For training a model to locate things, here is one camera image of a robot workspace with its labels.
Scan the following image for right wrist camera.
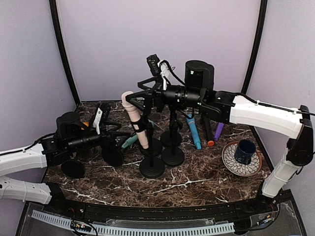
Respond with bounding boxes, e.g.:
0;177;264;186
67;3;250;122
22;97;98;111
146;54;171;90

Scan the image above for cream white toy microphone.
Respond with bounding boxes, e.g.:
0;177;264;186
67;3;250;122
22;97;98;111
121;91;149;149

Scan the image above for light blue toy microphone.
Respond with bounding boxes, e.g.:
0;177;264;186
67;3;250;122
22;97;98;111
187;114;202;150

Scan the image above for purple toy microphone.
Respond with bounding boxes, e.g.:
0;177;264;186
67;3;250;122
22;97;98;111
214;122;224;141

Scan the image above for left black frame post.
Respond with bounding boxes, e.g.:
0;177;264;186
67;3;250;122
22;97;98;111
49;0;81;106

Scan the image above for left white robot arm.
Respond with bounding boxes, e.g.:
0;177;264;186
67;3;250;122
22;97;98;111
0;111;124;214

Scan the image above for mint green toy microphone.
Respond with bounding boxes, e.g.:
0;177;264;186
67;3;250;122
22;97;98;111
122;122;149;149

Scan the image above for dark blue ceramic cup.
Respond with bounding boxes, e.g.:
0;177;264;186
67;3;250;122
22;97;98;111
234;139;256;165

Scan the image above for stand holding purple microphone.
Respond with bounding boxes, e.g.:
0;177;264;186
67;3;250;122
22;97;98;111
140;138;163;156

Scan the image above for black microphone stand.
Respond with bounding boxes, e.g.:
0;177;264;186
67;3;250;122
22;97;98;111
161;127;185;167

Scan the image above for orange toy microphone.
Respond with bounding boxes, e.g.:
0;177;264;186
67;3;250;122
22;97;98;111
82;121;89;130

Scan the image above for fallen stand holding green microphone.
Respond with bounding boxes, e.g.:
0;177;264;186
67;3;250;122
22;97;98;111
101;149;125;167

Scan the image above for patterned ceramic saucer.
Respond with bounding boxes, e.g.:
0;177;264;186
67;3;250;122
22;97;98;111
221;142;262;177

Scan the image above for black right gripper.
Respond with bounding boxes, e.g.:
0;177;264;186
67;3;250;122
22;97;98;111
126;76;204;115

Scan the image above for black microphone orange ring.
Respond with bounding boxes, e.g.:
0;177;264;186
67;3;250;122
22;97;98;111
203;117;215;148

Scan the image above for stand holding cream microphone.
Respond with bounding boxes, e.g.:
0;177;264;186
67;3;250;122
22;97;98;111
139;116;165;179

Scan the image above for white slotted cable duct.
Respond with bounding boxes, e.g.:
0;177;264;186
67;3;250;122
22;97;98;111
31;210;235;236

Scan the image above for fallen stand holding orange microphone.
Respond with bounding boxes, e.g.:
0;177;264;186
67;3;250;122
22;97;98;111
61;151;86;179

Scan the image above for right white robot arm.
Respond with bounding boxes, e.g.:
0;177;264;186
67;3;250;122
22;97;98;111
122;59;314;213

